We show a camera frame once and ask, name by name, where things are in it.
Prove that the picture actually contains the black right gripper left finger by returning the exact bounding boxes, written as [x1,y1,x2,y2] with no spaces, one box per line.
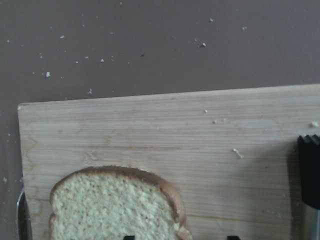
[123,235,135,240]

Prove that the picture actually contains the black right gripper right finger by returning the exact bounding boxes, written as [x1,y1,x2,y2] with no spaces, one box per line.
[226,235,240,240]

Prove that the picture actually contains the plain bread slice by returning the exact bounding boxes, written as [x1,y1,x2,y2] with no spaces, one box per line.
[49,166,192,240]

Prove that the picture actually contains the wooden cutting board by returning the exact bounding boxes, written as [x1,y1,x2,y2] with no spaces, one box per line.
[18,84,320,240]

